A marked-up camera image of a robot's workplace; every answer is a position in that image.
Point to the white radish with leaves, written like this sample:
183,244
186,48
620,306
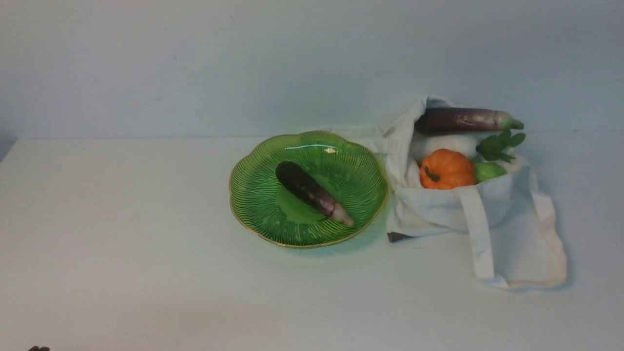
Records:
494,147

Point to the green glass flower plate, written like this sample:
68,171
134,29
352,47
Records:
350,172

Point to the small green vegetable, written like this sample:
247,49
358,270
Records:
484,171

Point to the dark object at edge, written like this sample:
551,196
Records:
38,348

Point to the orange toy pumpkin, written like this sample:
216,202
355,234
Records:
445,170

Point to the purple eggplant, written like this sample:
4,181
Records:
304,187
452,120

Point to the white cloth tote bag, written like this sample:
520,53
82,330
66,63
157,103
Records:
510,222

